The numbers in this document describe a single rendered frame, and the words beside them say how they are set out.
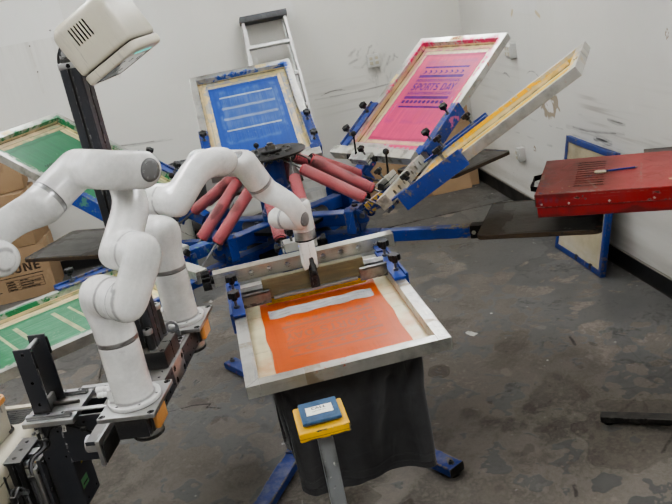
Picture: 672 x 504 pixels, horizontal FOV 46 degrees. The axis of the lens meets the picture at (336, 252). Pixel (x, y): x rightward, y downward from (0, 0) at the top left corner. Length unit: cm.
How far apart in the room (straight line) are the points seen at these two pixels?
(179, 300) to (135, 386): 44
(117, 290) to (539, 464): 213
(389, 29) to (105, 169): 533
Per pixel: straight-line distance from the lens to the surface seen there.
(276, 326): 259
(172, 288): 226
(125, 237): 179
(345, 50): 681
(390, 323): 246
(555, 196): 298
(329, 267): 273
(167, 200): 226
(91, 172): 171
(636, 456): 345
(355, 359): 221
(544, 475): 335
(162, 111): 673
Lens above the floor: 200
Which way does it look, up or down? 19 degrees down
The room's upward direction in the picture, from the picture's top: 11 degrees counter-clockwise
